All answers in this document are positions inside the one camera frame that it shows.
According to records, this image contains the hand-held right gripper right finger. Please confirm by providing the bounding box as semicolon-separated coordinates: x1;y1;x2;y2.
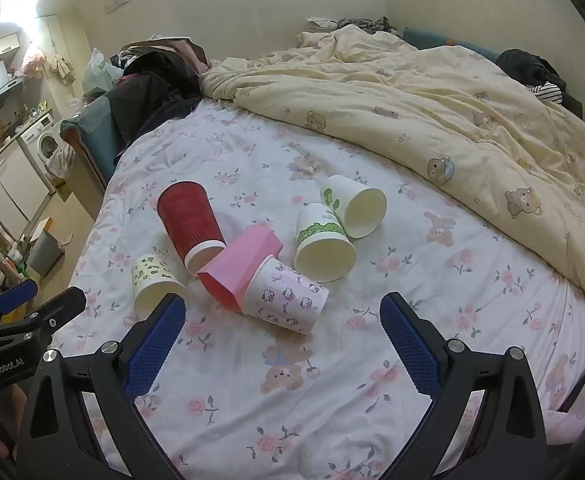
378;291;553;480

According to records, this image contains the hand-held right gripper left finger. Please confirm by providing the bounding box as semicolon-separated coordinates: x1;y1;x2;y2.
15;294;188;480

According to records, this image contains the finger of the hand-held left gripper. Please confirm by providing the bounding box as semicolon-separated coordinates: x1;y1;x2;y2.
33;287;88;335
0;280;39;326

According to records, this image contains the cream cup small figure print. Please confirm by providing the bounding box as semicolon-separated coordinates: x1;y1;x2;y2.
131;253;190;320

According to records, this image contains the pink paper cup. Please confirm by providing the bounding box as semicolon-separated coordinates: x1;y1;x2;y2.
197;225;284;313

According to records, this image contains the red ripple paper cup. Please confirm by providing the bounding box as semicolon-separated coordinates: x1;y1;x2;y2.
157;180;227;276

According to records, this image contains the white cup green lettuce print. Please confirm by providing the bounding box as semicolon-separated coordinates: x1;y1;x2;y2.
293;203;357;284

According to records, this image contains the white cup cartoon cat print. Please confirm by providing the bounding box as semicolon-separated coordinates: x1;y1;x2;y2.
242;254;330;336

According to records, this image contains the white cup green leaf print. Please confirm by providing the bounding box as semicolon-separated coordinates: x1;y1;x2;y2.
320;174;388;240

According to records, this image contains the person's left hand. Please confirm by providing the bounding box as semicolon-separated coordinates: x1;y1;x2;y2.
0;382;29;461

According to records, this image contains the grey trash bin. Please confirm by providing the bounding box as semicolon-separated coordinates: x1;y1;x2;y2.
26;229;66;277

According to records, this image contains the floral bed sheet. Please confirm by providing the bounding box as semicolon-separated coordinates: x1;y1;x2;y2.
66;94;585;480

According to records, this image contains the white kitchen cabinet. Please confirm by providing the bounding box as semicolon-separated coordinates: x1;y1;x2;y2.
0;146;56;235

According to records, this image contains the white washing machine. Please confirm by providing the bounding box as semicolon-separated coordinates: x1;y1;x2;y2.
19;111;67;177

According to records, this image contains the pile of dark clothes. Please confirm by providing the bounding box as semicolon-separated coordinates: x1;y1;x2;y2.
109;40;212;143

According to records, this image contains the white plastic bag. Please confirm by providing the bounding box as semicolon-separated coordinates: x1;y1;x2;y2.
81;48;124;93

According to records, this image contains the pink hanging bag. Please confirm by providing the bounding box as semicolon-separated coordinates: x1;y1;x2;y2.
21;41;49;79

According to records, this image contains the cream bear print duvet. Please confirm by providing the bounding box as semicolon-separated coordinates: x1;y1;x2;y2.
200;26;585;322

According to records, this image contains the striped cloth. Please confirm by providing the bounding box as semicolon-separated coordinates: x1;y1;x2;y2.
531;82;566;107

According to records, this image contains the black garment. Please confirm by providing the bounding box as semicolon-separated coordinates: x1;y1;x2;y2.
493;48;584;113

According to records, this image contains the teal pillow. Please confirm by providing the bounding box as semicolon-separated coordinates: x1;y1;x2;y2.
401;27;504;63

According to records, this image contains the leopard print cloth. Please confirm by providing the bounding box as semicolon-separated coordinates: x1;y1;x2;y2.
336;15;402;37

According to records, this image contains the teal bed frame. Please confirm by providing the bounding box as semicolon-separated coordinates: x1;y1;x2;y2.
60;96;124;222

